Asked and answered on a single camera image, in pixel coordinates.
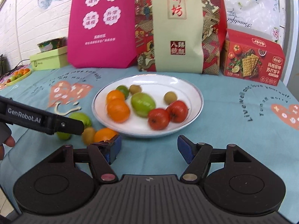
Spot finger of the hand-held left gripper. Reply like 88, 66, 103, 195
50, 115, 85, 136

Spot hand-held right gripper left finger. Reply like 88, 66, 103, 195
48, 135, 122, 184

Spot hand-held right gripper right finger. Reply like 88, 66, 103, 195
177, 135, 253, 183

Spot small green lime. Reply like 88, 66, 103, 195
116, 85, 130, 99
56, 132, 72, 141

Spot large round green fruit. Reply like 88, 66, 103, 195
69, 112, 92, 128

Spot orange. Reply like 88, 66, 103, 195
107, 98, 131, 124
93, 128, 119, 143
107, 90, 126, 104

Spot red fruit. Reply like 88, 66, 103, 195
148, 108, 170, 130
166, 100, 189, 123

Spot large oval green fruit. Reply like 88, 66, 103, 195
130, 92, 156, 118

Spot white plate with blue rim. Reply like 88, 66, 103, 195
92, 74, 204, 139

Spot small dish of fruits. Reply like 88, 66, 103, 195
6, 68, 32, 86

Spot person's left hand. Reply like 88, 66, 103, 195
0, 121, 16, 161

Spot blue printed tablecloth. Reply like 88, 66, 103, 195
0, 65, 299, 217

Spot light green box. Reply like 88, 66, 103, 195
29, 46, 69, 71

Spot green patterned bowl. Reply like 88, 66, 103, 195
37, 37, 67, 53

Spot pink tote bag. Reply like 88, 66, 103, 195
67, 0, 138, 69

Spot red cracker box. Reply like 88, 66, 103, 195
221, 28, 286, 86

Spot small blue paper fan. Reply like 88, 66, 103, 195
37, 0, 53, 9

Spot red patterned gift bag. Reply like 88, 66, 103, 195
134, 0, 228, 76

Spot white floral plastic bag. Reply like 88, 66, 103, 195
220, 0, 287, 45

